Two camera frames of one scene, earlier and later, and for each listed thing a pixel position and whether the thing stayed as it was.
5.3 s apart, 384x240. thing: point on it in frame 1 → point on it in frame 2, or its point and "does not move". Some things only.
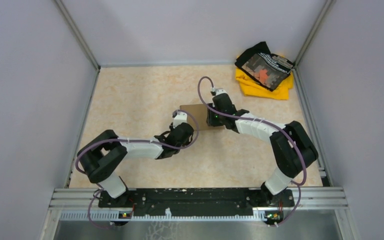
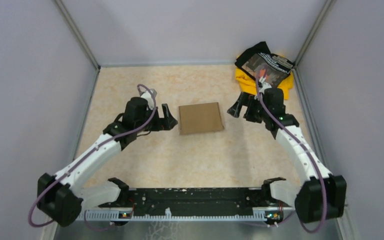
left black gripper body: [171, 128] → [148, 113]
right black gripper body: [214, 120] → [262, 112]
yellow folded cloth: [251, 88] does not move
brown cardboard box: [200, 112] does not move
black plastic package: [268, 70] does not move
